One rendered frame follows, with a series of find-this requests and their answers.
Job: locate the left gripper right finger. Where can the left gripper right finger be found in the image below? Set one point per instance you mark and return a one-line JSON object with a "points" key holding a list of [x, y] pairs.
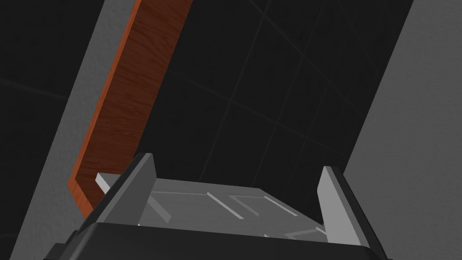
{"points": [[337, 213]]}

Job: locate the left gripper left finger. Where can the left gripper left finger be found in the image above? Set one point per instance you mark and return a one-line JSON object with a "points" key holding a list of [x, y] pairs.
{"points": [[131, 195]]}

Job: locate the brown wooden board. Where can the brown wooden board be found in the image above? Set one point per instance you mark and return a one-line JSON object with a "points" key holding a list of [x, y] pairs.
{"points": [[137, 90]]}

